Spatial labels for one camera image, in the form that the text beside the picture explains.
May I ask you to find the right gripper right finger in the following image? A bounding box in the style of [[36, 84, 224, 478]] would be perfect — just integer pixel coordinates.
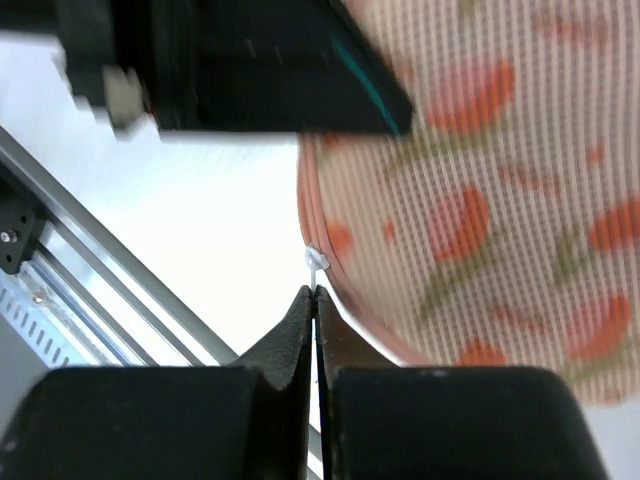
[[315, 288, 607, 479]]

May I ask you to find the floral laundry bag pink trim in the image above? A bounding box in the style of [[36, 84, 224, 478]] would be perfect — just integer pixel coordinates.
[[298, 1, 639, 404]]

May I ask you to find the white zipper pull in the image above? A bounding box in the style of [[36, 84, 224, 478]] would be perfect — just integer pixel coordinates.
[[304, 246, 330, 292]]

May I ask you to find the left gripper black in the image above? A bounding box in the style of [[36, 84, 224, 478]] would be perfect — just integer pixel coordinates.
[[1, 0, 160, 130]]

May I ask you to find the aluminium mounting rail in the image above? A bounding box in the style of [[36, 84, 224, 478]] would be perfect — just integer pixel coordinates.
[[0, 127, 324, 480]]

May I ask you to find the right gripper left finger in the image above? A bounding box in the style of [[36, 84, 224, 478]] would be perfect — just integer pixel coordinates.
[[1, 287, 314, 479]]

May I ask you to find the white slotted cable duct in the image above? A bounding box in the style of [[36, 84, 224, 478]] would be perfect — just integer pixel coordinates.
[[1, 286, 84, 368]]

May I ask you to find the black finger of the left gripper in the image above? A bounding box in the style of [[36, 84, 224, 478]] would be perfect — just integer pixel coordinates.
[[150, 1, 413, 137]]

